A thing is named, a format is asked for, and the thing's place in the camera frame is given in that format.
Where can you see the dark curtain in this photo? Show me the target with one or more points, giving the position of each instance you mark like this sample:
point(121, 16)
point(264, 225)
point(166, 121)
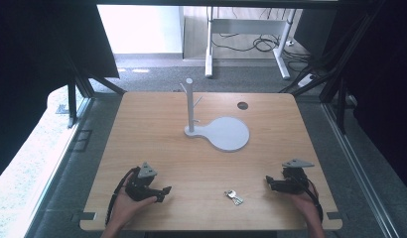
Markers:
point(383, 82)
point(36, 66)

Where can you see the dark floor socket cover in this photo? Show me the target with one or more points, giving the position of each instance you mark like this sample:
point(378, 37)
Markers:
point(82, 140)

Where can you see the black metal stand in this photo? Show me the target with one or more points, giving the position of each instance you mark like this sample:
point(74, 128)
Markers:
point(79, 87)
point(337, 76)

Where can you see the white desk frame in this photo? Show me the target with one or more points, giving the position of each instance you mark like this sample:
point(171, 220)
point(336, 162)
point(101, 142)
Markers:
point(246, 26)

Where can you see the person's right hand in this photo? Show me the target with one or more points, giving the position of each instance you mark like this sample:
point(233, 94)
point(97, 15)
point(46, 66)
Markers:
point(304, 205)

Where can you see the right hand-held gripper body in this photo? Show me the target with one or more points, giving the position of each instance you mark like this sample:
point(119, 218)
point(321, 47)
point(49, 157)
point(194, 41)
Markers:
point(292, 181)

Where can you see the white power strip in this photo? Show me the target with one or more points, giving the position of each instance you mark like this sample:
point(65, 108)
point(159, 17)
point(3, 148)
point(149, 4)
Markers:
point(306, 80)

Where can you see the white cabinet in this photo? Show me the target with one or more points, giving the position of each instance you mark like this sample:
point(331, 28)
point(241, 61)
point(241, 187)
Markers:
point(140, 29)

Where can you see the white key rack with pegs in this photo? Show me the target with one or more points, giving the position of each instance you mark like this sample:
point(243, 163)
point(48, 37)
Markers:
point(224, 134)

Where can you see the person's left hand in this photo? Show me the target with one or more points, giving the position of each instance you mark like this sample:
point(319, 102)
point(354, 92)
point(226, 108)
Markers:
point(127, 206)

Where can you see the silver key bunch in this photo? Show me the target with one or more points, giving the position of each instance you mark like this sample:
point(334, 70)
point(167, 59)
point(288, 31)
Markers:
point(234, 197)

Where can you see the aluminium floor rail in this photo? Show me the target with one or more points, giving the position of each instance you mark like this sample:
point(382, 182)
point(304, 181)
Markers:
point(360, 172)

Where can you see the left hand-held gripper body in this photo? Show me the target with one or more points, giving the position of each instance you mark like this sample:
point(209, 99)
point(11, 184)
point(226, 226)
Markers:
point(140, 185)

